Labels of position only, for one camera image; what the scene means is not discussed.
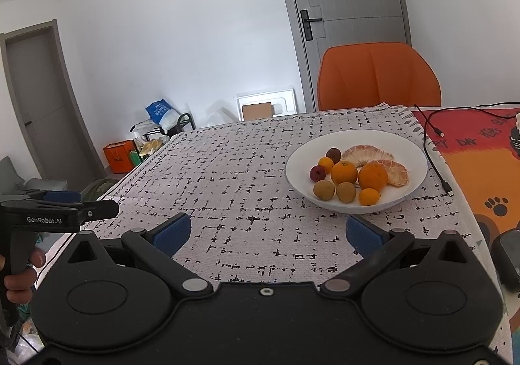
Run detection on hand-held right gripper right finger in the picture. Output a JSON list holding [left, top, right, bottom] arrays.
[[320, 215, 473, 297]]

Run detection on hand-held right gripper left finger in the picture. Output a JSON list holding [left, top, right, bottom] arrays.
[[66, 213, 214, 297]]

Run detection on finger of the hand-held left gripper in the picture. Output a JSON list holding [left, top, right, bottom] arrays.
[[77, 198, 121, 224], [22, 189, 83, 204]]

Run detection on yellow-brown longan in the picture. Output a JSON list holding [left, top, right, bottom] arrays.
[[313, 180, 336, 200], [335, 182, 357, 204]]

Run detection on large orange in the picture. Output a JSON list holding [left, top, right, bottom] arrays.
[[330, 160, 359, 185], [358, 162, 389, 192]]

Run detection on peeled citrus segments piece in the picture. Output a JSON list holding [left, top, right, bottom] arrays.
[[371, 160, 409, 188], [340, 145, 395, 167]]

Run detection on white plate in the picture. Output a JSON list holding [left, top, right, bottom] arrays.
[[285, 129, 429, 215]]

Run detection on person's left hand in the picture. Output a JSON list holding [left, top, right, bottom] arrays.
[[0, 248, 47, 306]]

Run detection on grey sofa cushion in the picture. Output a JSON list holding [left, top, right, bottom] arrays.
[[23, 179, 69, 196]]

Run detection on green woven bag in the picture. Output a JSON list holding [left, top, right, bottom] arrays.
[[80, 177, 119, 202]]

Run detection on grey sofa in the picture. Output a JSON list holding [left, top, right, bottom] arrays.
[[0, 155, 26, 196]]

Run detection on orange paper bag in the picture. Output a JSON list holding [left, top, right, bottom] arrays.
[[102, 140, 137, 175]]

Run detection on yellow items bunch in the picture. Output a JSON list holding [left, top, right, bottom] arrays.
[[140, 139, 164, 157]]

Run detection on grey-brown framed door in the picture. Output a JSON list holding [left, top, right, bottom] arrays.
[[0, 21, 85, 184]]

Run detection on blue and white bag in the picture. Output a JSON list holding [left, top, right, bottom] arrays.
[[145, 99, 180, 131]]

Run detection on clear plastic bag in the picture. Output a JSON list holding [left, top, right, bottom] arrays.
[[204, 104, 239, 127]]

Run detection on red and orange printed mat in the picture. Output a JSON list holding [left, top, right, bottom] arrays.
[[412, 107, 520, 311]]

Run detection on dark grey rounded object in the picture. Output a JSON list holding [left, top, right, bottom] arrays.
[[489, 228, 520, 293]]

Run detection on brown cardboard box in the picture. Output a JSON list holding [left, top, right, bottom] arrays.
[[242, 102, 273, 121]]

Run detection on white foam packaging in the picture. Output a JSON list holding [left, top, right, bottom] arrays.
[[236, 85, 298, 122]]

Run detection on orange chair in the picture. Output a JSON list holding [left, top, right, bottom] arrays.
[[316, 42, 443, 112]]

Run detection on grey door with black lock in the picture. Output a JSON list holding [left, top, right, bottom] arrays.
[[271, 0, 412, 113]]

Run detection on black cable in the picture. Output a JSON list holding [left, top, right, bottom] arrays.
[[413, 104, 520, 198]]

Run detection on black wire rack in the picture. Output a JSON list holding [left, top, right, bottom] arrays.
[[176, 112, 197, 133]]

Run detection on black door lock handle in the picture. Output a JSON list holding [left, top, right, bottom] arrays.
[[299, 9, 324, 41]]

